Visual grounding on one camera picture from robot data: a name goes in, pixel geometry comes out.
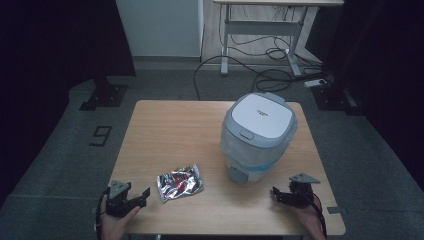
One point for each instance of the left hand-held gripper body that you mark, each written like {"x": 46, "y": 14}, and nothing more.
{"x": 117, "y": 200}

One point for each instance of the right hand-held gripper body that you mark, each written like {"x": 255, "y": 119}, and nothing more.
{"x": 301, "y": 193}

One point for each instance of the silver foil packet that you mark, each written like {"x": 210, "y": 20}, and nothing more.
{"x": 180, "y": 182}

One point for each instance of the white and grey trash can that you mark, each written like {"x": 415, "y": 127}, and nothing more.
{"x": 258, "y": 133}

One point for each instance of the person's left hand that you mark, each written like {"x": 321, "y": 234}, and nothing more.
{"x": 115, "y": 226}

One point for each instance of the person's right hand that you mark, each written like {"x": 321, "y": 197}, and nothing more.
{"x": 310, "y": 221}

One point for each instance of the clear plastic bin liner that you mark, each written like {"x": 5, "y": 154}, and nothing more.
{"x": 256, "y": 155}

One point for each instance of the white power strip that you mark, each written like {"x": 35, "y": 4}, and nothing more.
{"x": 315, "y": 82}

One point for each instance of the dark curtain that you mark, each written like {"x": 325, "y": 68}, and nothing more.
{"x": 50, "y": 43}
{"x": 380, "y": 66}

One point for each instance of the white metal-framed desk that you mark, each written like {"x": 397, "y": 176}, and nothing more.
{"x": 263, "y": 27}

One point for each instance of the black stand base plate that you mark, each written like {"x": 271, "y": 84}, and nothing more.
{"x": 105, "y": 95}
{"x": 335, "y": 98}

